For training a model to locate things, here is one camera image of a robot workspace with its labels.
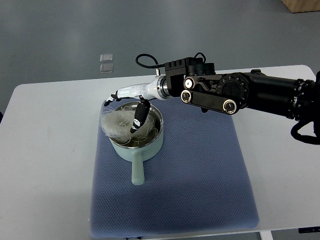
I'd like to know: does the mint green steel pot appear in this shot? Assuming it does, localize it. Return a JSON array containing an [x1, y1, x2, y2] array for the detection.
[[107, 101, 164, 186]]

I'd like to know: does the wooden box corner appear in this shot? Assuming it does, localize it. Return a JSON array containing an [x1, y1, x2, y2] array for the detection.
[[281, 0, 320, 13]]

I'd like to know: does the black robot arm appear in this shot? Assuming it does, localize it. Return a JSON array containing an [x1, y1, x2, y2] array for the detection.
[[152, 52, 320, 145]]

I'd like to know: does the white vermicelli nest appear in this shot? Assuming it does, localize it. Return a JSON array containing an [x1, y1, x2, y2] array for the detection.
[[100, 106, 159, 145]]

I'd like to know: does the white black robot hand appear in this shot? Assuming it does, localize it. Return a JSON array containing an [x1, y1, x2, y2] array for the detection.
[[104, 76, 167, 135]]

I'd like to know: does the white table leg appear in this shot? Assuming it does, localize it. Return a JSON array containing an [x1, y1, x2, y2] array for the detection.
[[259, 230, 273, 240]]

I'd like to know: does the blue textured mat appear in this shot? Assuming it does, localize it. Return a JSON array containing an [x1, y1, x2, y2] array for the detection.
[[89, 98, 259, 238]]

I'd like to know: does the upper clear floor tile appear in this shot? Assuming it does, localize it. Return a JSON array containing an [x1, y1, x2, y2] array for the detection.
[[100, 53, 113, 63]]

